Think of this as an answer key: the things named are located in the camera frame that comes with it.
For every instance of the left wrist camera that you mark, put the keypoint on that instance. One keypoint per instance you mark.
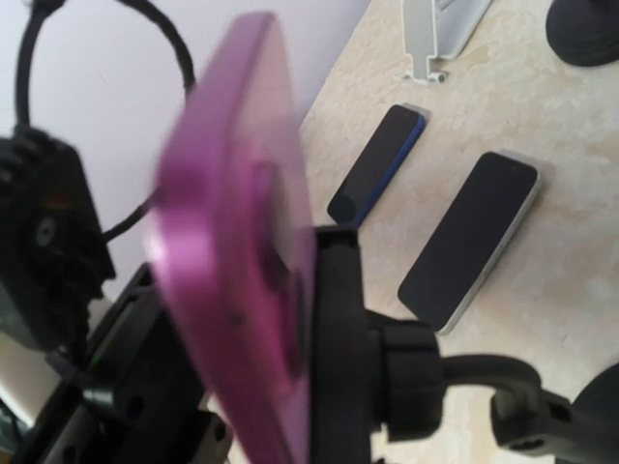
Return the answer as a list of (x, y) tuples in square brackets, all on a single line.
[(54, 260)]

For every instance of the black smartphone blue edge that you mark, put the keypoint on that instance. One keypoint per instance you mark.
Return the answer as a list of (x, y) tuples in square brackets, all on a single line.
[(375, 168)]

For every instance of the black smartphone silver edge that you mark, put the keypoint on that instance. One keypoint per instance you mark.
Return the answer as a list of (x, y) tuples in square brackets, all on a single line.
[(469, 240)]

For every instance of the grey folding phone stand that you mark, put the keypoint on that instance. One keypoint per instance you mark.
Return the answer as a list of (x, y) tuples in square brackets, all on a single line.
[(437, 31)]

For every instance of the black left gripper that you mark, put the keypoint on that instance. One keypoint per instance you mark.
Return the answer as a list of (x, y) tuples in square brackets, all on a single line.
[(136, 400)]

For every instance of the black round-base phone stand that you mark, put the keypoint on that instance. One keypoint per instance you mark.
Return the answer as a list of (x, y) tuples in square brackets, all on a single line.
[(583, 33)]

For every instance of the purple smartphone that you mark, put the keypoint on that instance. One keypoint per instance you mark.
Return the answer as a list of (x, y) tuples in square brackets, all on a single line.
[(231, 242)]

